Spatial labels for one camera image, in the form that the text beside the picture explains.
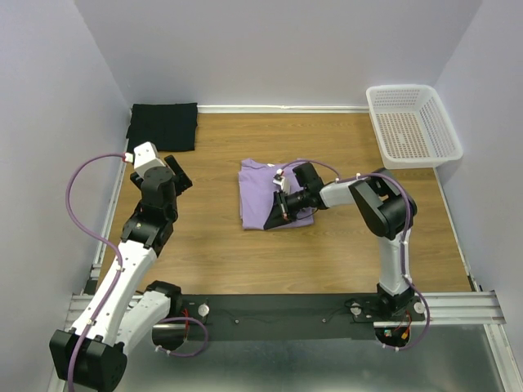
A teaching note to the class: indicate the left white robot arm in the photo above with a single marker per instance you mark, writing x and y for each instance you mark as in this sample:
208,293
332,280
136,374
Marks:
93,352

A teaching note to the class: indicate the purple t shirt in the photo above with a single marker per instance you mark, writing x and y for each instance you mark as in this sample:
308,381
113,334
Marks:
256,191

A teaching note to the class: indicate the white plastic basket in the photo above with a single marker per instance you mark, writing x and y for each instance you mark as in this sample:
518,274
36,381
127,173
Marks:
412,127

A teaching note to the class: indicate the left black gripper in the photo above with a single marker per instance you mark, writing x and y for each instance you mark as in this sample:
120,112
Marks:
181,180

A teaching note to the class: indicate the folded black t shirt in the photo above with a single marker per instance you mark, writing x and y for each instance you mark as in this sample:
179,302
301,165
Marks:
171,128

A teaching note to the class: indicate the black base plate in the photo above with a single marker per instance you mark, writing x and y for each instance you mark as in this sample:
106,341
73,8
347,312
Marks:
287,317

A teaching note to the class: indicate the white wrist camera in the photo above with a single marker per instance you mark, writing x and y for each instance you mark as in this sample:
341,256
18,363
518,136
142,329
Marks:
281,183
143,158

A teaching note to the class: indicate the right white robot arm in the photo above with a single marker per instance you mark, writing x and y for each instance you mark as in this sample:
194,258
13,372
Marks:
386,208

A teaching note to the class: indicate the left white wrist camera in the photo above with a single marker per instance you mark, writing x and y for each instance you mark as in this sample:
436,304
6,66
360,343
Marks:
143,158

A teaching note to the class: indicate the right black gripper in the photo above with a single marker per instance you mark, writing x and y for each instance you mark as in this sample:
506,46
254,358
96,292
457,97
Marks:
279,213

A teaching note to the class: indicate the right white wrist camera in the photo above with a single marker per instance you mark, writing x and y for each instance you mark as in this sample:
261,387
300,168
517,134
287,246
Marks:
281,183

